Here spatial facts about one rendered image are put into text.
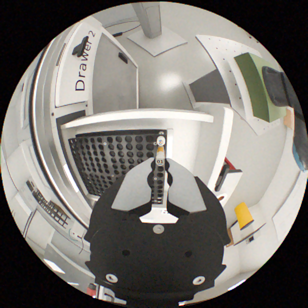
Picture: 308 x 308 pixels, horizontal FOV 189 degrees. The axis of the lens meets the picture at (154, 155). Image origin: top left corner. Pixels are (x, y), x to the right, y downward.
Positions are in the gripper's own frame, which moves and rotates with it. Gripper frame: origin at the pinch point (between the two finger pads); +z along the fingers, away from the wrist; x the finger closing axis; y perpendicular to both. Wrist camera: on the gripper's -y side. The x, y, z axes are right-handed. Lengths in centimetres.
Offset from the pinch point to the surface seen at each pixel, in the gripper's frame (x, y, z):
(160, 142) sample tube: 0.0, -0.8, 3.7
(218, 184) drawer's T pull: 13.2, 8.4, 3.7
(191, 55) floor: 33, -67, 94
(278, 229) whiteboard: 321, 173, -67
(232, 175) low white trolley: 32.1, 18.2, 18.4
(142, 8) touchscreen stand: -10, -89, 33
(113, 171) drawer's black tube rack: -9.5, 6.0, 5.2
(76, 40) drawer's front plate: -19.1, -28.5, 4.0
